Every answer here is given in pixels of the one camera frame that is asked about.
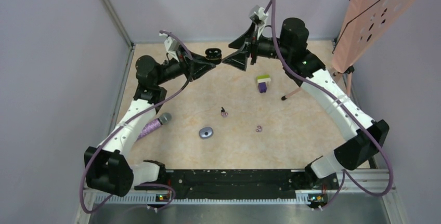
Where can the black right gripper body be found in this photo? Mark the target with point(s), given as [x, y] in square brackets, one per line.
[258, 47]

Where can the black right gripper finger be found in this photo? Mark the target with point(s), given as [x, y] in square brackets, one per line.
[247, 38]
[237, 59]

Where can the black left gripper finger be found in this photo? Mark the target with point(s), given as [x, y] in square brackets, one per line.
[203, 68]
[197, 58]

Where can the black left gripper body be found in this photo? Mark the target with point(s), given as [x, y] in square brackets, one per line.
[185, 65]

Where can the glossy black charging case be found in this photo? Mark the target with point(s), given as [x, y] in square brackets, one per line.
[213, 54]

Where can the grey purple charging case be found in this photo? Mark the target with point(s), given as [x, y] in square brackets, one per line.
[206, 132]

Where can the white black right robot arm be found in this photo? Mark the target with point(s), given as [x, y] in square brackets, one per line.
[357, 128]

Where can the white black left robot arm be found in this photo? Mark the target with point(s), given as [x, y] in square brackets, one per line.
[108, 170]

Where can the green white purple toy block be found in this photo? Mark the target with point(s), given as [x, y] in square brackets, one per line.
[262, 83]

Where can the purple glitter microphone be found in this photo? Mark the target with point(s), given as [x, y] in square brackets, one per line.
[155, 124]

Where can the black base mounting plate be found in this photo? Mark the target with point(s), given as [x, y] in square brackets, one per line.
[240, 184]

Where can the pink music stand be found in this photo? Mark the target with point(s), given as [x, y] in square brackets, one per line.
[365, 21]

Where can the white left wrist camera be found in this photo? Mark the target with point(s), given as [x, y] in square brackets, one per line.
[172, 44]

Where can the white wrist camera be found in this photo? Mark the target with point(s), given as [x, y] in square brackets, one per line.
[259, 16]
[172, 44]

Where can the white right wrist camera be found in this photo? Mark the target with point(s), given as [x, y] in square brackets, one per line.
[259, 16]

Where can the aluminium frame rail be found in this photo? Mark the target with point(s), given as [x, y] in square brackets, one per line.
[373, 180]

